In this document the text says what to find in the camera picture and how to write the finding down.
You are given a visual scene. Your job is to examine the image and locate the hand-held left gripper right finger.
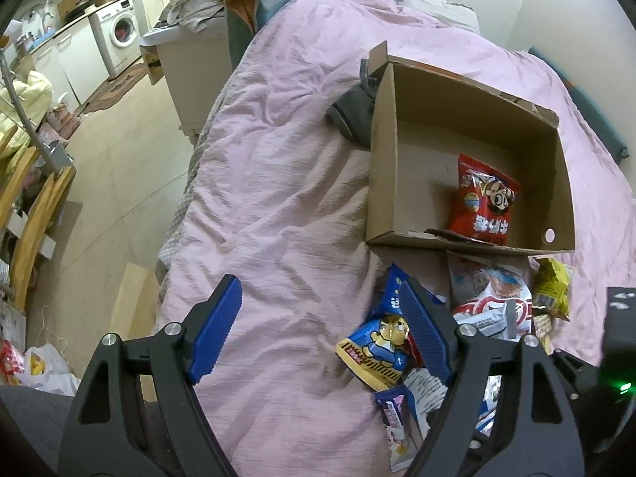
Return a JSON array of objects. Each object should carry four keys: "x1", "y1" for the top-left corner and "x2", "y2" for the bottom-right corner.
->
[{"x1": 400, "y1": 278, "x2": 584, "y2": 477}]

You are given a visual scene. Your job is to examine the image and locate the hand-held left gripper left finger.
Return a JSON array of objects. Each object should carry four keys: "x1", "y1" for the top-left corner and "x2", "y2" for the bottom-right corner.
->
[{"x1": 57, "y1": 274, "x2": 242, "y2": 477}]

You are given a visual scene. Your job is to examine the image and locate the blue cartoon snack packet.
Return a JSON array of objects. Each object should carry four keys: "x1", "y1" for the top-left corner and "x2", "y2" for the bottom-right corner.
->
[{"x1": 335, "y1": 262, "x2": 448, "y2": 391}]

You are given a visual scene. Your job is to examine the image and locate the yellow snack packet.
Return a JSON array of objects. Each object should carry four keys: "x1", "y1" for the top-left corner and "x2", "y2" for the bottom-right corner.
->
[{"x1": 531, "y1": 257, "x2": 573, "y2": 322}]

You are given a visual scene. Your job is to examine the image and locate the brown cardboard box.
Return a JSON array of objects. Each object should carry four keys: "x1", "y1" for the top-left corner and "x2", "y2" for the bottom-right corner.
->
[{"x1": 365, "y1": 41, "x2": 576, "y2": 258}]

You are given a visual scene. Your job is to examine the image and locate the silver snack packet in box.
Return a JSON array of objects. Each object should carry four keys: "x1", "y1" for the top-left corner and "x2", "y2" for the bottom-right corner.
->
[{"x1": 451, "y1": 294, "x2": 535, "y2": 341}]

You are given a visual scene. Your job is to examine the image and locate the pale orange print snack packet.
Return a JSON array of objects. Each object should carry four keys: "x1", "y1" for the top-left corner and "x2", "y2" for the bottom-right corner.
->
[{"x1": 447, "y1": 253, "x2": 530, "y2": 306}]

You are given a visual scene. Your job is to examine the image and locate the light wooden board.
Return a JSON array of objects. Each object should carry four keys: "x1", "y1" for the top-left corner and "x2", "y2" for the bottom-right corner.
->
[{"x1": 108, "y1": 263, "x2": 162, "y2": 353}]

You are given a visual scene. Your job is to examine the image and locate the white blue snack packet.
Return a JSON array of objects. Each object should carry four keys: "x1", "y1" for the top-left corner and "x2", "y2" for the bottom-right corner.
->
[{"x1": 474, "y1": 375, "x2": 504, "y2": 433}]

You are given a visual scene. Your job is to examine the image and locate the purple white snack packet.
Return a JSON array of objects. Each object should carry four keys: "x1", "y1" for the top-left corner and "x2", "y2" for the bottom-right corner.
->
[{"x1": 374, "y1": 386, "x2": 423, "y2": 473}]

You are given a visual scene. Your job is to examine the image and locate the pink blanket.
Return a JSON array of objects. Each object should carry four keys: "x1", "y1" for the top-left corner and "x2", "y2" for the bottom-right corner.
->
[{"x1": 154, "y1": 0, "x2": 636, "y2": 477}]

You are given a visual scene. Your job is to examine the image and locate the red snack packet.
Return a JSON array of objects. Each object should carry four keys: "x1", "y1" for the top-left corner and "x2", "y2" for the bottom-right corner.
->
[{"x1": 444, "y1": 153, "x2": 521, "y2": 245}]

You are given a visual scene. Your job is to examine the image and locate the white plastic bag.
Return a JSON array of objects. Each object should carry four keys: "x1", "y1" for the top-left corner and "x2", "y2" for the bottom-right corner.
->
[{"x1": 15, "y1": 343, "x2": 81, "y2": 397}]

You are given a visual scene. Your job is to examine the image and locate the wooden rack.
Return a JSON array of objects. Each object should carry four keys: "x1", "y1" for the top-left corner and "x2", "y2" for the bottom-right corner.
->
[{"x1": 0, "y1": 126, "x2": 78, "y2": 309}]

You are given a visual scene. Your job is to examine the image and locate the dark grey striped garment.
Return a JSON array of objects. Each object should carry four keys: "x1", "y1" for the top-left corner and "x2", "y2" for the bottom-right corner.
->
[{"x1": 326, "y1": 58, "x2": 383, "y2": 149}]

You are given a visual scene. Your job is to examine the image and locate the white storage cabinet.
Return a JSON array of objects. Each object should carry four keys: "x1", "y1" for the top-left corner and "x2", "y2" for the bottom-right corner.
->
[{"x1": 140, "y1": 20, "x2": 234, "y2": 142}]

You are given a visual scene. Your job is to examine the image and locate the brown floor mat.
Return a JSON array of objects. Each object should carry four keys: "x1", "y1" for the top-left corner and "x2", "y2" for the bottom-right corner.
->
[{"x1": 79, "y1": 57, "x2": 150, "y2": 115}]

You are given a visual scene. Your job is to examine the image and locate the curved grey metal pole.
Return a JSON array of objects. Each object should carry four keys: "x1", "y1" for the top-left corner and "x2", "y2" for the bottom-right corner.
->
[{"x1": 0, "y1": 50, "x2": 75, "y2": 170}]

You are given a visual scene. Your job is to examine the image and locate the pale yellow plush bedding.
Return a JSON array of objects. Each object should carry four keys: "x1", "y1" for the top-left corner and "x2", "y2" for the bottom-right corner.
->
[{"x1": 0, "y1": 70, "x2": 53, "y2": 160}]

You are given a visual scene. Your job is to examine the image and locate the teal cloth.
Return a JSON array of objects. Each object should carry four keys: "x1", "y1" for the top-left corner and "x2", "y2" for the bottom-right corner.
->
[{"x1": 226, "y1": 0, "x2": 299, "y2": 71}]

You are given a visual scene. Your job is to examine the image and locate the white kitchen cabinets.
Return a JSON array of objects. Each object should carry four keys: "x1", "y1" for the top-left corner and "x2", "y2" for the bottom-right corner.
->
[{"x1": 30, "y1": 22, "x2": 110, "y2": 110}]

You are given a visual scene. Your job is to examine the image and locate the white washing machine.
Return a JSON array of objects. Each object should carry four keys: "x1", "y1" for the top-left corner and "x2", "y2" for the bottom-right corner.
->
[{"x1": 89, "y1": 0, "x2": 142, "y2": 79}]

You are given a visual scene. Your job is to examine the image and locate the grey white pillow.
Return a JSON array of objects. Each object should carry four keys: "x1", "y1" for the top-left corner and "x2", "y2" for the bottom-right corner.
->
[{"x1": 388, "y1": 0, "x2": 480, "y2": 31}]

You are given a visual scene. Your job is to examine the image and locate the teal bed frame edge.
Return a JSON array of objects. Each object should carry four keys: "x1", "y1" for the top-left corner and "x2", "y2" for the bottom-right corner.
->
[{"x1": 527, "y1": 46, "x2": 630, "y2": 162}]

